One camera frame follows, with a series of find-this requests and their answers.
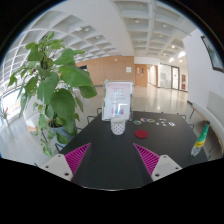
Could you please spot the colourful round sticker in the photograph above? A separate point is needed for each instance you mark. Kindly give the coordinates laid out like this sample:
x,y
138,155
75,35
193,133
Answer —
x,y
149,120

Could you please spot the red round coaster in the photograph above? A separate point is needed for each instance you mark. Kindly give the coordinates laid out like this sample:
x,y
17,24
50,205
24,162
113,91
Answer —
x,y
141,134

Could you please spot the large green potted plant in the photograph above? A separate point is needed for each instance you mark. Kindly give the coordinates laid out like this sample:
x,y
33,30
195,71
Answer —
x,y
51,74

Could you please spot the green plastic bottle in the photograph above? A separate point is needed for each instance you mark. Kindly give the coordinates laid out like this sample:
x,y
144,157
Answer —
x,y
200,140

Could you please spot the white perforated cup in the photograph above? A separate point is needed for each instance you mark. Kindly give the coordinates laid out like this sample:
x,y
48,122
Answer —
x,y
117,126

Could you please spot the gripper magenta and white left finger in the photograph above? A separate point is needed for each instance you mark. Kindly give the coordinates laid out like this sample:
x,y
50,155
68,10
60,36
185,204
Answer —
x,y
65,166

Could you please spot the acrylic sign stand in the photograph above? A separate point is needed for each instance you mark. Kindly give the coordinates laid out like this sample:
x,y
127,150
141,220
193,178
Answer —
x,y
117,100

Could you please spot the framed wall picture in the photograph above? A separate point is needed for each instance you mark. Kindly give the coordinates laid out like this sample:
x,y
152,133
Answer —
x,y
216,61

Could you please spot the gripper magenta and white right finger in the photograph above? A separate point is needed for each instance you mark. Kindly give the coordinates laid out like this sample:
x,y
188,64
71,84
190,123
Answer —
x,y
157,166

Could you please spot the grey plant pot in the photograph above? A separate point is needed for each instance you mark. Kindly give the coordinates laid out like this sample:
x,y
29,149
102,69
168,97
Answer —
x,y
60,130

